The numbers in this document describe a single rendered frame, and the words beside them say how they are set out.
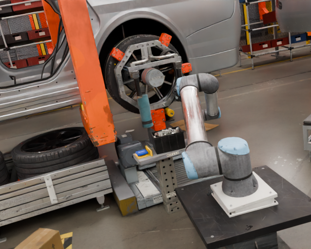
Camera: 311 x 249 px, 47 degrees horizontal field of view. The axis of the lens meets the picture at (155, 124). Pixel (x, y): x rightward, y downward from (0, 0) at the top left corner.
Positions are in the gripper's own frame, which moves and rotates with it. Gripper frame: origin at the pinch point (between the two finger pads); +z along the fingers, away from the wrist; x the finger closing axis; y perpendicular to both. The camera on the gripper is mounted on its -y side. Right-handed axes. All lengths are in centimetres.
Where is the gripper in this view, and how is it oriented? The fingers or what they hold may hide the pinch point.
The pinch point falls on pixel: (176, 95)
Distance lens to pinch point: 308.6
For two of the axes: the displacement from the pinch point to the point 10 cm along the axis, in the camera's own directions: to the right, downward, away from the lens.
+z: -3.1, -2.2, 9.3
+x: 5.4, -8.4, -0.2
